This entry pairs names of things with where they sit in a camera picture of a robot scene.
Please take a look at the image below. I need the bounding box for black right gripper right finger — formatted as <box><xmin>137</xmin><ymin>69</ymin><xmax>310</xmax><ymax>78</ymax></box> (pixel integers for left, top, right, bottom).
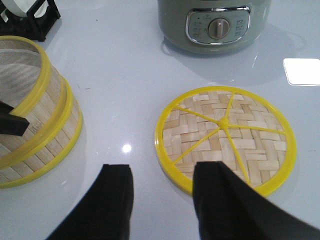
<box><xmin>192</xmin><ymin>161</ymin><xmax>320</xmax><ymax>240</ymax></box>

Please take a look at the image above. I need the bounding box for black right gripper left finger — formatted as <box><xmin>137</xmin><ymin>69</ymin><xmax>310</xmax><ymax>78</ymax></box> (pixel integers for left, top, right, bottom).
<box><xmin>48</xmin><ymin>164</ymin><xmax>134</xmax><ymax>240</ymax></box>

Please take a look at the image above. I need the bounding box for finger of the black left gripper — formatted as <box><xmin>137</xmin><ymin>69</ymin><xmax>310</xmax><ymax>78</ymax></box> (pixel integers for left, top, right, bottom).
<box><xmin>0</xmin><ymin>101</ymin><xmax>30</xmax><ymax>137</ymax></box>

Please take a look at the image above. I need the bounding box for bamboo steamer tray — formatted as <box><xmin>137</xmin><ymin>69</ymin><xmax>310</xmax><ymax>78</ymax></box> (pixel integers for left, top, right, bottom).
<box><xmin>0</xmin><ymin>35</ymin><xmax>74</xmax><ymax>171</ymax></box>
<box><xmin>0</xmin><ymin>77</ymin><xmax>83</xmax><ymax>189</ymax></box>

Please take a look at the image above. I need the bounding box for bamboo steamer lid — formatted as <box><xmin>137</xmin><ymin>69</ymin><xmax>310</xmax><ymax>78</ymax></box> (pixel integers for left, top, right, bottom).
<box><xmin>154</xmin><ymin>86</ymin><xmax>297</xmax><ymax>196</ymax></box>

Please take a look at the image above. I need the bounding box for black dish rack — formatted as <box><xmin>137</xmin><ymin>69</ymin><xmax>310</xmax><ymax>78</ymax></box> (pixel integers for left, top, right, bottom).
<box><xmin>0</xmin><ymin>0</ymin><xmax>61</xmax><ymax>42</ymax></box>

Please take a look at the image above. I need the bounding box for grey electric cooker pot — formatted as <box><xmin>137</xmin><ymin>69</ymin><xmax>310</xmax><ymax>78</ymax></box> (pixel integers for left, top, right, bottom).
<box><xmin>157</xmin><ymin>0</ymin><xmax>272</xmax><ymax>54</ymax></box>

